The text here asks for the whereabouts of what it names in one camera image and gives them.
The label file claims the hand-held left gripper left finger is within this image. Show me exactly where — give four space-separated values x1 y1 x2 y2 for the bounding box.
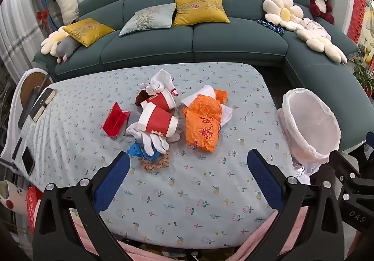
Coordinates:
32 151 131 261

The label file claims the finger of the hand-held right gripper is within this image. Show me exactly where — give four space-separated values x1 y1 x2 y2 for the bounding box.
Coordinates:
329 150 369 191
361 137 374 163

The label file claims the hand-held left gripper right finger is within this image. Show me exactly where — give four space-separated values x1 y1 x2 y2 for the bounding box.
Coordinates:
234 148 346 261

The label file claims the red box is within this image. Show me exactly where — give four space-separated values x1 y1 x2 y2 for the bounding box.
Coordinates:
102 101 131 137

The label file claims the waste bin with white liner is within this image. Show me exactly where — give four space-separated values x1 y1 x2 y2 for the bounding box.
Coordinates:
277 88 342 185

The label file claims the orange plastic bag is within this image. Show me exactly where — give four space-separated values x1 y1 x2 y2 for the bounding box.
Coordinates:
182 94 223 154

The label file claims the red paper cup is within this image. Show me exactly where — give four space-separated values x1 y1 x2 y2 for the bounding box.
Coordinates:
140 90 177 112
137 102 179 138

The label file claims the blue crumpled wrapper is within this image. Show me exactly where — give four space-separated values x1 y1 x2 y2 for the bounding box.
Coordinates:
127 141 161 162

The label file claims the white glove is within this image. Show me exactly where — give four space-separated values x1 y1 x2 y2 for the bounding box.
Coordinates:
139 69 176 96
126 122 170 158

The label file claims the floral light blue tablecloth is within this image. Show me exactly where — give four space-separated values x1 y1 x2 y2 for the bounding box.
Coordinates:
0 62 312 251

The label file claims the beige cloth scrap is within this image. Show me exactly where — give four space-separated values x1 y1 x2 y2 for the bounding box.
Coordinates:
166 129 182 143

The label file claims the green potted plant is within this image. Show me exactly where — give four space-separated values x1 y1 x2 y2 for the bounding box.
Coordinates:
352 56 374 92

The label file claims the red bag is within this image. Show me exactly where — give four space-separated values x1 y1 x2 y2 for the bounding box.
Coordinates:
26 185 41 235

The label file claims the black phone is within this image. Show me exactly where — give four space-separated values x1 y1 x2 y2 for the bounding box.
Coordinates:
21 146 36 175

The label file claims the dark brown cloth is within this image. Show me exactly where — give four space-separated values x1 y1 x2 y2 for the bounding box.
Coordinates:
135 89 149 106

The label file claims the small orange plastic scrap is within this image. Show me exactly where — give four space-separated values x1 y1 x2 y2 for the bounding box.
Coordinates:
213 88 228 105

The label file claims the pink blanket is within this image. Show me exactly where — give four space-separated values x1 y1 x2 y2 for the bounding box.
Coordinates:
70 208 304 261

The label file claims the dark book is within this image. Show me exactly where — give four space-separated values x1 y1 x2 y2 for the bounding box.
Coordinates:
29 88 57 123

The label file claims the white mug with red dots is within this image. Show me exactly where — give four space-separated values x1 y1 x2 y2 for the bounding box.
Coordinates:
0 180 22 215

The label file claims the white tissue paper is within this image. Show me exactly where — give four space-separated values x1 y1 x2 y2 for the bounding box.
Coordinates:
180 85 234 127

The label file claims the white side table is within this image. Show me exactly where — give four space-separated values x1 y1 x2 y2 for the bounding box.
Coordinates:
0 68 54 180

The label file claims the white flower cushion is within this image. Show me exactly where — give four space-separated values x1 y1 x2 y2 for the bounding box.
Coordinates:
296 27 348 64
40 26 71 57
262 0 311 31

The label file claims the white crumpled garment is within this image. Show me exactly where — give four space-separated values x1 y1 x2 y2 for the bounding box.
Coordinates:
298 17 326 34

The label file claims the grey mouse plush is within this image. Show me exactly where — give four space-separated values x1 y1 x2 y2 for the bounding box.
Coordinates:
55 36 81 63

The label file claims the teal corner sofa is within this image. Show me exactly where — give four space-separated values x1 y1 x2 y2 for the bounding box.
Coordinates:
32 0 374 153

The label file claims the yellow embroidered cushion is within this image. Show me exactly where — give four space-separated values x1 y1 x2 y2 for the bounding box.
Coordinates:
62 18 115 47
172 0 230 27

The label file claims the red bear plush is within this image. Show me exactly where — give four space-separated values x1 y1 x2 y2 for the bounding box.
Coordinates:
305 0 335 25

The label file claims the blue patterned cloth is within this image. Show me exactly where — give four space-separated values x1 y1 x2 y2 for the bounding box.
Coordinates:
256 18 285 35

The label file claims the light blue embroidered cushion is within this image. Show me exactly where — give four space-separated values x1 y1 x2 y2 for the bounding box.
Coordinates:
118 3 177 37

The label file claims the white sheer curtain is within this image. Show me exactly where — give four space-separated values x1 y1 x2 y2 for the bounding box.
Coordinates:
0 0 51 83

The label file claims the red curtain bow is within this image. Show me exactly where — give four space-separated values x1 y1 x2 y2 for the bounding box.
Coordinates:
36 8 50 22

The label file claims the long white plush toy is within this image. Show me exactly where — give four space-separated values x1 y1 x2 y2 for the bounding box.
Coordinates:
49 0 80 25

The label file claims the red wall decoration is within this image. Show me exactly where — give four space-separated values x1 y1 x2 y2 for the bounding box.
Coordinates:
346 0 374 45

